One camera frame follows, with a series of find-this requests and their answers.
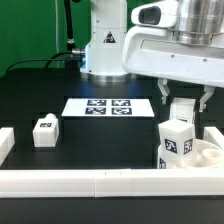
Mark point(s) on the white round stool seat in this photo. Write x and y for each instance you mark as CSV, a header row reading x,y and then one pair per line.
x,y
207,155

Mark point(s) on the black vertical pole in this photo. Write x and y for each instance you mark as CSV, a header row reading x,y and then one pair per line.
x,y
72,65

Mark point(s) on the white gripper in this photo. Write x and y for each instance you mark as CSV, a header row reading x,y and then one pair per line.
x,y
153,52

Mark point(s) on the white fence bar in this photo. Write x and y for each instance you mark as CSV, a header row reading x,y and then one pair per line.
x,y
110,183
213,135
7,142

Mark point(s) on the white front fence bar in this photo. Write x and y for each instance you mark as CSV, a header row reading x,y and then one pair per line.
x,y
110,183

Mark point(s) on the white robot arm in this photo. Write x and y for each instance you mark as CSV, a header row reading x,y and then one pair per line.
x,y
181,40

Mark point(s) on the white tag sheet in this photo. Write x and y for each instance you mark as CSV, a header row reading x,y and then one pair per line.
x,y
107,108

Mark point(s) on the white right fence bar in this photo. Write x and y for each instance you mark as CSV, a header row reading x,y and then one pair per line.
x,y
213,135

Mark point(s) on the white left fence bar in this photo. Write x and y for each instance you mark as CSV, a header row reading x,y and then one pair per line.
x,y
7,142

